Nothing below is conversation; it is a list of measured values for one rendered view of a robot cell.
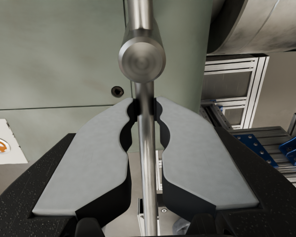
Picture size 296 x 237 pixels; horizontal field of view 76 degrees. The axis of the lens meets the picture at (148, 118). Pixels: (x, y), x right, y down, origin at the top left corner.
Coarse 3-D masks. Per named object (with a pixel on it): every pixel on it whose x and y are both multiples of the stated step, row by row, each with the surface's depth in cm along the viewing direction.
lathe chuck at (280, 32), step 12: (288, 0) 20; (276, 12) 21; (288, 12) 22; (264, 24) 23; (276, 24) 23; (288, 24) 23; (264, 36) 25; (276, 36) 25; (288, 36) 25; (252, 48) 29; (264, 48) 29; (276, 48) 29; (288, 48) 29
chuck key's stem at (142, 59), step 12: (156, 24) 12; (132, 36) 8; (144, 36) 8; (156, 36) 9; (120, 48) 9; (132, 48) 8; (144, 48) 8; (156, 48) 8; (120, 60) 9; (132, 60) 8; (144, 60) 8; (156, 60) 8; (132, 72) 9; (144, 72) 9; (156, 72) 9
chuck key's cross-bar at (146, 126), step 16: (128, 0) 9; (144, 0) 8; (128, 16) 9; (144, 16) 9; (144, 96) 11; (144, 112) 12; (144, 128) 13; (144, 144) 13; (144, 160) 14; (144, 176) 14; (144, 192) 15; (144, 208) 16; (144, 224) 17
